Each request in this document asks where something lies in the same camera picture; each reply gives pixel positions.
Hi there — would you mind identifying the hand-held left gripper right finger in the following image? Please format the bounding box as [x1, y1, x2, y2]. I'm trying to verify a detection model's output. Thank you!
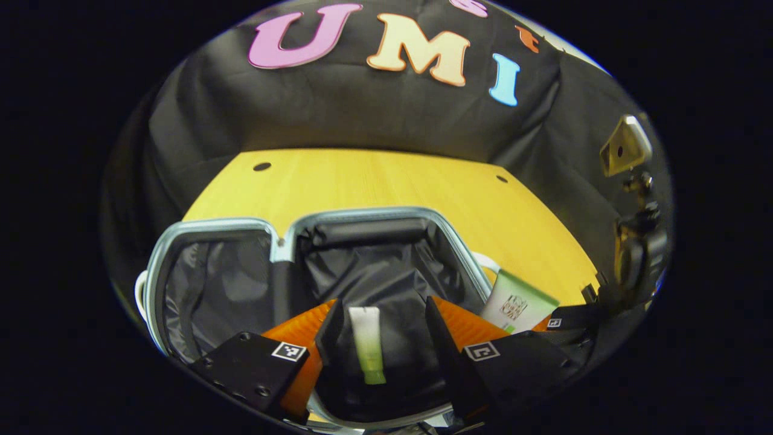
[425, 295, 582, 424]

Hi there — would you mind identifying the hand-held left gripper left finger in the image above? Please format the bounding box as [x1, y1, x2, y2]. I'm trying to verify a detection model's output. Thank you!
[190, 299, 345, 422]

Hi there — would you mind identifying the light blue suitcase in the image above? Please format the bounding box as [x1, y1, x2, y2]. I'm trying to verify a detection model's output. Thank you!
[134, 206, 503, 433]

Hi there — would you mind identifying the black backdrop cloth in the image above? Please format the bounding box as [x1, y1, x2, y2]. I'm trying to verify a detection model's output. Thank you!
[103, 0, 674, 339]

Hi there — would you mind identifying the small white green tube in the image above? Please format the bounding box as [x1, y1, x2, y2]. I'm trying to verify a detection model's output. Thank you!
[348, 306, 387, 385]

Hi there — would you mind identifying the large white green tube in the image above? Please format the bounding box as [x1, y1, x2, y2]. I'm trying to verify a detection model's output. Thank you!
[480, 269, 560, 335]

